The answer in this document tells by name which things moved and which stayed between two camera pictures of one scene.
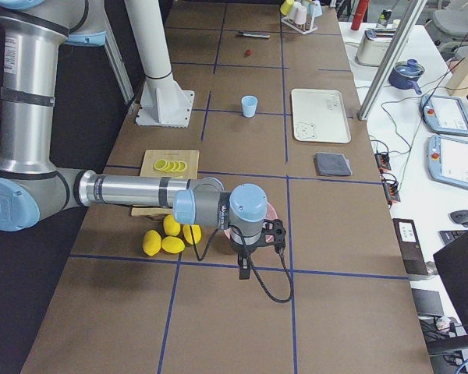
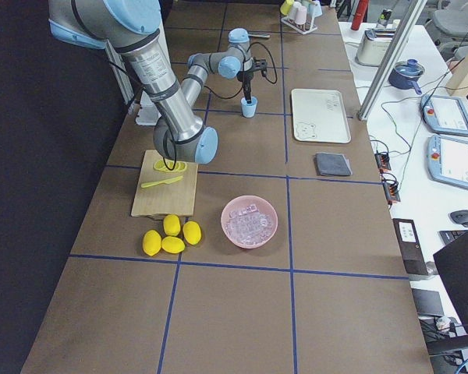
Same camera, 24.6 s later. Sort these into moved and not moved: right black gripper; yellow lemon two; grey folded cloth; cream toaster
Moved: right black gripper
Not moved: grey folded cloth; yellow lemon two; cream toaster
